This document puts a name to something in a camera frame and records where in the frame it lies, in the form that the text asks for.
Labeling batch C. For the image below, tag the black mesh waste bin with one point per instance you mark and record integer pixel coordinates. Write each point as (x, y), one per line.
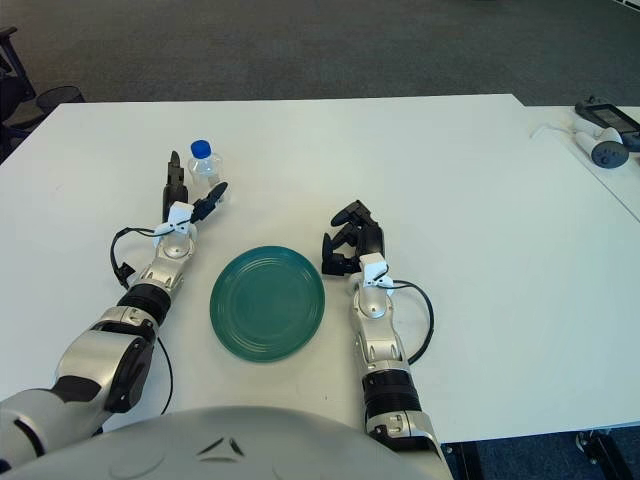
(60, 97)

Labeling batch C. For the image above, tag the black office chair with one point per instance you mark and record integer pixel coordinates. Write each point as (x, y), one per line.
(12, 95)

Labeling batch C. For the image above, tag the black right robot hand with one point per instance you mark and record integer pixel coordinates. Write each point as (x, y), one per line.
(370, 237)

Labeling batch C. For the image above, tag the white and grey handheld controller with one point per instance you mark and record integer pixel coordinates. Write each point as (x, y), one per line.
(607, 152)

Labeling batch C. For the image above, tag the black table leg with caster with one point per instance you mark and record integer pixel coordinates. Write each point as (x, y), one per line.
(597, 455)

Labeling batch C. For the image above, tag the clear bottle with blue cap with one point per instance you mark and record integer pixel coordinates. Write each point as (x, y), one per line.
(205, 167)

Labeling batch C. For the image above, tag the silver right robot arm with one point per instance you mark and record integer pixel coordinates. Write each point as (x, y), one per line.
(380, 345)

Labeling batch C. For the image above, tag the grey robot torso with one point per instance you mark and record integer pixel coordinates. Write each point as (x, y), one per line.
(225, 445)

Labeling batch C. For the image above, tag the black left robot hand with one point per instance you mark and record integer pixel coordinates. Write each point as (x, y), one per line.
(174, 192)

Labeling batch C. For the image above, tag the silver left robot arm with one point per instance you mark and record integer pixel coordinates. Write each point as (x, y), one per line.
(100, 360)

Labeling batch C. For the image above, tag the green ceramic plate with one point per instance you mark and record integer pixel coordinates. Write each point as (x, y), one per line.
(267, 302)

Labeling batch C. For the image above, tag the black handheld screen device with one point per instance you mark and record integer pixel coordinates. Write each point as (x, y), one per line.
(607, 117)

